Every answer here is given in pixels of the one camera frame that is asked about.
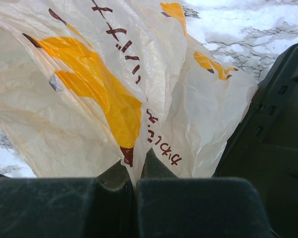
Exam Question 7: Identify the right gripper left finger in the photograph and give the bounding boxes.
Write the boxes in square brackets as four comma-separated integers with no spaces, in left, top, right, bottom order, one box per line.
[0,163,133,238]

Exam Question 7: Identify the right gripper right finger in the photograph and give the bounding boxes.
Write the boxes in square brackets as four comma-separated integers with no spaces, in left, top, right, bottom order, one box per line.
[137,150,272,238]

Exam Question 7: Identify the orange printed plastic bag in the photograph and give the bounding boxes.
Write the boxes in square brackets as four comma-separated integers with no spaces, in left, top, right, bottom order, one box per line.
[0,0,257,183]

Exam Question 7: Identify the black tool case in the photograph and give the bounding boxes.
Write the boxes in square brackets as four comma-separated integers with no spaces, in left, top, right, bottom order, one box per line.
[214,43,298,238]

